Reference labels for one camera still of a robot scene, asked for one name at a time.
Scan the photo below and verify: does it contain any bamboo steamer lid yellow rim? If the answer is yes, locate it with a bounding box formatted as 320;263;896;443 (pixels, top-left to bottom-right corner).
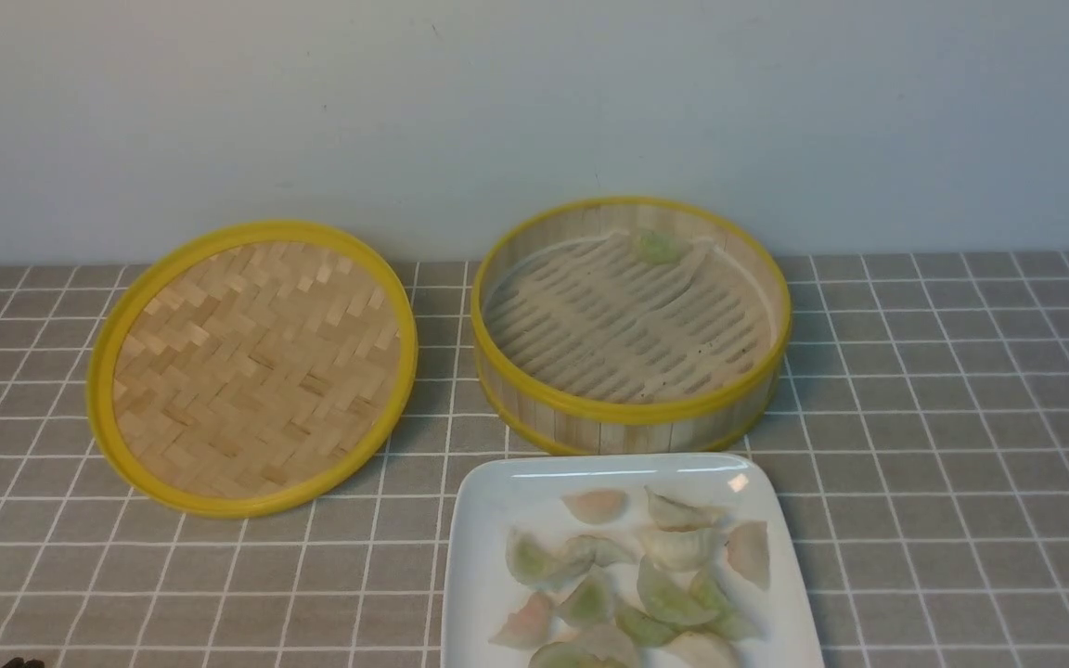
86;221;419;519

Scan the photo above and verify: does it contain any pale dumpling plate bottom centre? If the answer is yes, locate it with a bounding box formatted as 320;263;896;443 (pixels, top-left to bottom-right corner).
573;624;642;667

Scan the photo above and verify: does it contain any pink dumpling plate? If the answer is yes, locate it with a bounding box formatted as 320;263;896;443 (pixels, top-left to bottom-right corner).
489;591;555;650
560;490;628;527

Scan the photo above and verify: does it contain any pale pink dumpling right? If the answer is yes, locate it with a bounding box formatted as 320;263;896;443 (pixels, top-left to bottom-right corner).
726;521;771;591

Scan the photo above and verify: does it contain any white dumpling plate centre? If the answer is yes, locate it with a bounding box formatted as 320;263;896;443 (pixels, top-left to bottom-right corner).
636;527;718;573

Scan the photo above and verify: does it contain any white dumpling plate top right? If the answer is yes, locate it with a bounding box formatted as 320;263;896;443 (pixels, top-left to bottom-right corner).
644;486;726;532

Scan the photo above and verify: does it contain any pale green dumpling centre left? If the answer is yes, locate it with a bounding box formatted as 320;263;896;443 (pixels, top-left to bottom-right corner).
561;535;638;570

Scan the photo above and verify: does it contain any white dumpling plate bottom right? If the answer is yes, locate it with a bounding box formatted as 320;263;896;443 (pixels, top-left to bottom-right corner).
664;631;741;668

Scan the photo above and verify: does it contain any pink dumpling plate left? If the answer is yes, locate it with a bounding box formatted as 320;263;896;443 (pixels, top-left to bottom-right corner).
489;591;555;650

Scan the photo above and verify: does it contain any green dumpling plate right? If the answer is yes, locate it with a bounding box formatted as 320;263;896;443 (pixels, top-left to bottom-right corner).
688;568;764;643

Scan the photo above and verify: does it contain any green dumpling plate bottom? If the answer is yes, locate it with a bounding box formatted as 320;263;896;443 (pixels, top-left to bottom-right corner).
527;642;626;668

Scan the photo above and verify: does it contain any green dumpling plate lower centre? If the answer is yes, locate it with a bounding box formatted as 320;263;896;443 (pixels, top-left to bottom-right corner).
611;600;679;648

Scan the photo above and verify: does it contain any pink dumpling plate top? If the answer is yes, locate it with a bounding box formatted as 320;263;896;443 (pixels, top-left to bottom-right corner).
560;490;628;527

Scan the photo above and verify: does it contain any bamboo steamer basket yellow rim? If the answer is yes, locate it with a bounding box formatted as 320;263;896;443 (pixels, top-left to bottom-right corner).
470;196;793;456

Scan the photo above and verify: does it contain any green dumpling plate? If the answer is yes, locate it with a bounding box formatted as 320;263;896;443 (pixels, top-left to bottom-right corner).
527;642;626;668
688;568;764;643
611;600;679;648

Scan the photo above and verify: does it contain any white dumpling plate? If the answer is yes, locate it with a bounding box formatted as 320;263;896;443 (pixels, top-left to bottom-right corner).
644;486;726;532
664;631;741;668
636;527;718;573

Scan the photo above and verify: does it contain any white square plate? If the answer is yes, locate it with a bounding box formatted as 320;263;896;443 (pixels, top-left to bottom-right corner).
441;454;824;667

